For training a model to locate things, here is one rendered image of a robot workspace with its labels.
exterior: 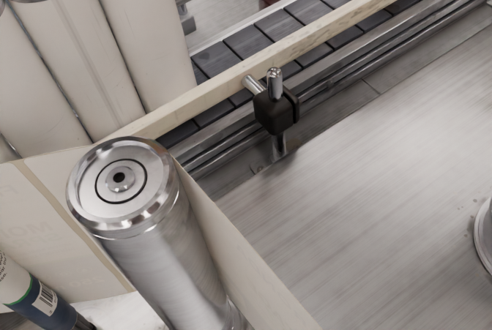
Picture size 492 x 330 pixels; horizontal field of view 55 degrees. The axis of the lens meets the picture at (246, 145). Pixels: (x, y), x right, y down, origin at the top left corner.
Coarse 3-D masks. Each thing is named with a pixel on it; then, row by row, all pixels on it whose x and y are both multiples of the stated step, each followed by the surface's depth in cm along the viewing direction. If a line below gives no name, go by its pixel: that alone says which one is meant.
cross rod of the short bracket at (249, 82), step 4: (244, 76) 40; (248, 76) 40; (252, 76) 40; (244, 80) 40; (248, 80) 39; (252, 80) 39; (256, 80) 39; (244, 84) 40; (248, 84) 39; (252, 84) 39; (256, 84) 39; (260, 84) 39; (248, 88) 39; (252, 88) 39; (256, 88) 39; (260, 88) 39; (264, 88) 39; (252, 92) 39; (256, 92) 39
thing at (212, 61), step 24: (312, 0) 50; (336, 0) 49; (408, 0) 48; (264, 24) 48; (288, 24) 48; (360, 24) 47; (216, 48) 47; (240, 48) 46; (264, 48) 46; (336, 48) 45; (216, 72) 45; (288, 72) 44; (240, 96) 43; (192, 120) 42; (216, 120) 42; (168, 144) 40
